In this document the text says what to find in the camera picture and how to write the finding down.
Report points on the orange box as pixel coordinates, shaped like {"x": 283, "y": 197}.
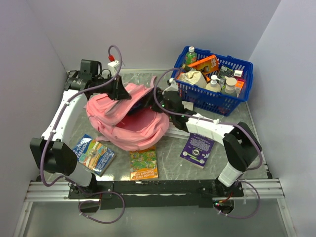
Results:
{"x": 206, "y": 65}

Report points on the dark green packet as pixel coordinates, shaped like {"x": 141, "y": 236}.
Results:
{"x": 225, "y": 72}

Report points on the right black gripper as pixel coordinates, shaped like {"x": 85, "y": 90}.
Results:
{"x": 159, "y": 95}

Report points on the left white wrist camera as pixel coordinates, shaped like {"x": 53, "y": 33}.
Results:
{"x": 113, "y": 65}

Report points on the beige crumpled bag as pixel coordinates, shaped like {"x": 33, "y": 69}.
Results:
{"x": 193, "y": 78}

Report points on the grey pump bottle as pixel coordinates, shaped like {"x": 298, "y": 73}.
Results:
{"x": 229, "y": 88}

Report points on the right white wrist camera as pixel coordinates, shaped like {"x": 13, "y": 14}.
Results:
{"x": 172, "y": 85}

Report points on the small orange packet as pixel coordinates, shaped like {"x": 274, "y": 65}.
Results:
{"x": 238, "y": 86}

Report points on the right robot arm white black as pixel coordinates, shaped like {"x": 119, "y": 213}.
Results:
{"x": 243, "y": 151}

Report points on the blue shark pencil case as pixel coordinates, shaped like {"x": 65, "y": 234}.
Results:
{"x": 145, "y": 102}

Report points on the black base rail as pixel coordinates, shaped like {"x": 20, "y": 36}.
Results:
{"x": 156, "y": 193}

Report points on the purple book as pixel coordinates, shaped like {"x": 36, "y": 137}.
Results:
{"x": 197, "y": 150}

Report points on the blue treehouse book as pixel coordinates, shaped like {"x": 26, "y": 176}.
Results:
{"x": 93, "y": 155}

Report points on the orange treehouse book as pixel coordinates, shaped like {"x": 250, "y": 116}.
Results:
{"x": 143, "y": 164}

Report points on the white coffee cover book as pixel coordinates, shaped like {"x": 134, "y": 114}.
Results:
{"x": 175, "y": 132}

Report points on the green drink bottle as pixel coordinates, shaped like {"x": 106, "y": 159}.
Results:
{"x": 191, "y": 56}

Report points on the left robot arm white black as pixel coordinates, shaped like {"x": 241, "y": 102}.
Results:
{"x": 51, "y": 151}

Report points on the pink student backpack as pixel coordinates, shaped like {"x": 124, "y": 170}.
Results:
{"x": 130, "y": 131}

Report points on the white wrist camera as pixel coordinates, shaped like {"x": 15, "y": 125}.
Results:
{"x": 172, "y": 85}
{"x": 113, "y": 65}

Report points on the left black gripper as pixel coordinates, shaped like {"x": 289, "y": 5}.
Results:
{"x": 119, "y": 92}

